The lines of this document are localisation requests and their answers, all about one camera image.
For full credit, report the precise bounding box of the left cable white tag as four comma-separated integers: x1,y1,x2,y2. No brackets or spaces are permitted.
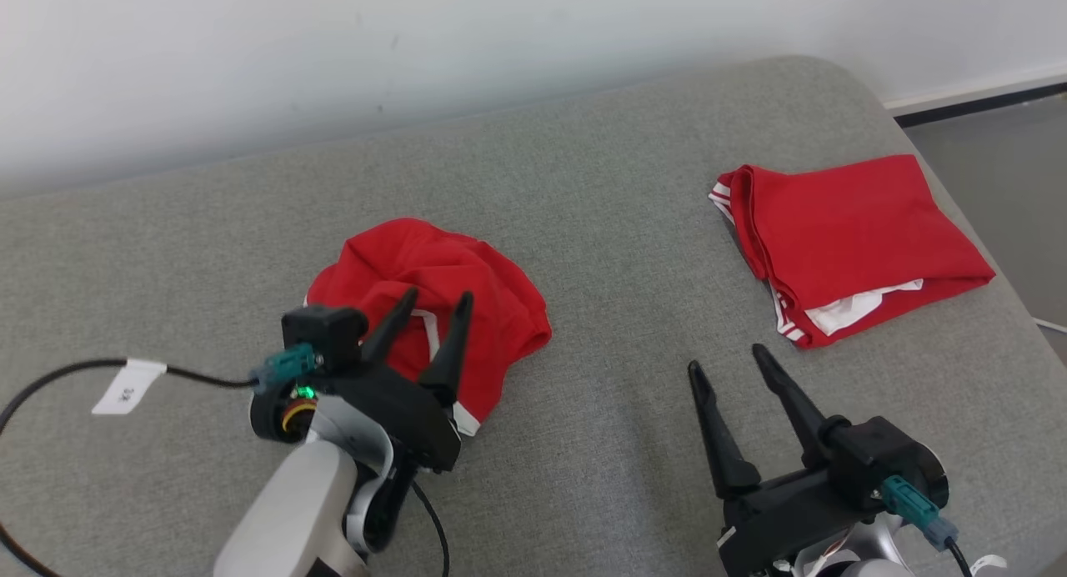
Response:
92,359,168,416

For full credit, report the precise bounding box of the left camera black cable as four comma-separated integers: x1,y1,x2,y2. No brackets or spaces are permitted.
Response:
0,359,261,577

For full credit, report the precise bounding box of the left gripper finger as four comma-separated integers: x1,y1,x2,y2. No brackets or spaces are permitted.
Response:
418,291,474,407
360,287,419,369

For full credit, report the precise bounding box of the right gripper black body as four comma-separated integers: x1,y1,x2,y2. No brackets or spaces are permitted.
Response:
717,469,884,577

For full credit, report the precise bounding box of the red garment with white band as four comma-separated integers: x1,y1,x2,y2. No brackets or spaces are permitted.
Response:
304,218,554,438

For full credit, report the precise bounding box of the white and black baseboard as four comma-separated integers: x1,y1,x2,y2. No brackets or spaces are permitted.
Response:
884,64,1067,128

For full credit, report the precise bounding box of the left teal cable connector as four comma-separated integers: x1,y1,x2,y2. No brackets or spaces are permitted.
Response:
250,344,323,394

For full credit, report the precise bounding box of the grey fabric sofa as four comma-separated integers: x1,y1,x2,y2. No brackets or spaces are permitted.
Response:
0,56,1067,577

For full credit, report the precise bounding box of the red garment with striped trim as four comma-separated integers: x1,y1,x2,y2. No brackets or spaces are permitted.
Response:
709,153,997,349

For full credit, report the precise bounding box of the teal cable connector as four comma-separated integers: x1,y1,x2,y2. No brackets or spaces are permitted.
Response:
882,475,959,553
250,344,323,394

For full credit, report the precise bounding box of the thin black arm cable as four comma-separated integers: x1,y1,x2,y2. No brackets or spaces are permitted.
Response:
408,477,452,577

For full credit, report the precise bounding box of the right camera black cable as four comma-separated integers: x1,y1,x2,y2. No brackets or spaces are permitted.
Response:
942,539,978,577

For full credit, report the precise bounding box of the right teal cable connector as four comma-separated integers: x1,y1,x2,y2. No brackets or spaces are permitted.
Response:
882,475,959,553

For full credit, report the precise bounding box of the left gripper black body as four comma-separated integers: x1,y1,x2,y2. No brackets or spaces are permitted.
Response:
321,364,463,474

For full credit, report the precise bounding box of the camera black cable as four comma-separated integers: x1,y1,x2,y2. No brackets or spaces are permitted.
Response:
942,539,978,577
0,359,261,577

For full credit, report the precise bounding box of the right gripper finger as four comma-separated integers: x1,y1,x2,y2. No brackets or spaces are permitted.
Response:
688,360,761,500
752,344,834,469

